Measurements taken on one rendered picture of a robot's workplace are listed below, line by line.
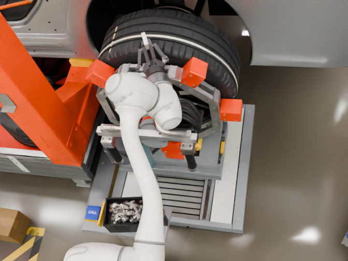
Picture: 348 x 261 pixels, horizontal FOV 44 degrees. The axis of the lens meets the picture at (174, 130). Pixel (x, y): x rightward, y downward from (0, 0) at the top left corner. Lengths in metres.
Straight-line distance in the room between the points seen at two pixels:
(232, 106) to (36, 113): 0.82
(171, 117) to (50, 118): 0.70
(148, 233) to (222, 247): 1.17
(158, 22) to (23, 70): 0.57
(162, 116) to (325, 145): 1.55
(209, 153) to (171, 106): 1.08
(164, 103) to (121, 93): 0.17
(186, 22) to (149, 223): 0.84
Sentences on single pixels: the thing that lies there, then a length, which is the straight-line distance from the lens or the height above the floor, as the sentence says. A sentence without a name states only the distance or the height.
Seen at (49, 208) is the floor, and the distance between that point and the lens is 2.87.
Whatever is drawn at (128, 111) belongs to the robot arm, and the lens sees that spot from 1.36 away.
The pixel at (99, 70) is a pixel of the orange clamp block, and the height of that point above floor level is 1.11.
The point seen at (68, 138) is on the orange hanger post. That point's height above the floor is 0.74.
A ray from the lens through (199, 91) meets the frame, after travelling 1.73.
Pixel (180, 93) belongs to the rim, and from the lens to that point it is 1.95.
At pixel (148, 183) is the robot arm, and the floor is 1.19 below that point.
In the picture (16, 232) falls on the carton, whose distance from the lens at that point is 2.79.
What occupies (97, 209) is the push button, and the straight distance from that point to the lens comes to 2.21.
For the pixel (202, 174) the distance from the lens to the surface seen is 2.52.
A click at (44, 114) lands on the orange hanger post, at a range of 1.92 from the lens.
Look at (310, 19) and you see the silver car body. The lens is 1.91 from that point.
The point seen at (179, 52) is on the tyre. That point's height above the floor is 1.15.
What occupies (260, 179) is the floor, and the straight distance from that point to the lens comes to 2.66.
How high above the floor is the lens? 2.45
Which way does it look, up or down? 59 degrees down
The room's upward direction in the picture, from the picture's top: 18 degrees counter-clockwise
